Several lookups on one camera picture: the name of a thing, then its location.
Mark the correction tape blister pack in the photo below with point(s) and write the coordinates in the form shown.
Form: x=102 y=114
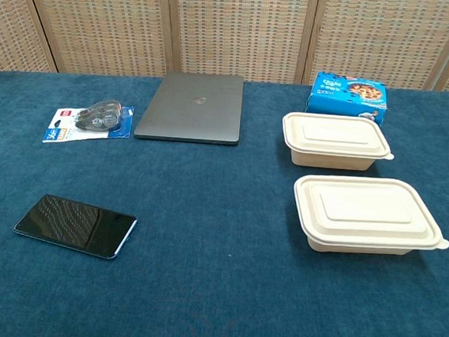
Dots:
x=91 y=122

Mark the small beige lidded food container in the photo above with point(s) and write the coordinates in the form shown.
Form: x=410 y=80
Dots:
x=336 y=139

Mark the woven rattan folding screen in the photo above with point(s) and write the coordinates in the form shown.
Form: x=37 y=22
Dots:
x=234 y=30

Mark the large beige lidded food container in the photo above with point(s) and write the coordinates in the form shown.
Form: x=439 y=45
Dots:
x=365 y=215

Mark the blue cookie box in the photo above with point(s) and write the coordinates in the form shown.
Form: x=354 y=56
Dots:
x=349 y=98

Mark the blue-edged black smartphone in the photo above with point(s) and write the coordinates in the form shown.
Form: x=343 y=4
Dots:
x=75 y=221

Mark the blue tablecloth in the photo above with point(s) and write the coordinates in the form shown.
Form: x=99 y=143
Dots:
x=216 y=283

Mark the grey closed laptop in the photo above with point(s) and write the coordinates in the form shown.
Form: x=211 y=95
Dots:
x=193 y=108

